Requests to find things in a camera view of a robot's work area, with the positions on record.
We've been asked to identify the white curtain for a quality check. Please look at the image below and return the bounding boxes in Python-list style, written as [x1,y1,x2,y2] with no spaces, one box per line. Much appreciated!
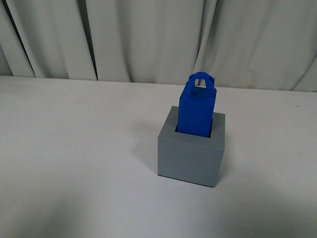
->
[0,0,317,92]

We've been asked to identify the blue plastic part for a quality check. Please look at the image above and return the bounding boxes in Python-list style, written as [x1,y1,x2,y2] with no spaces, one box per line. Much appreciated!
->
[177,72,217,137]

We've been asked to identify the gray square base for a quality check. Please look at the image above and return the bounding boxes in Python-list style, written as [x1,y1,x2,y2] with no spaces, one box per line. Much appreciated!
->
[158,106,226,187]

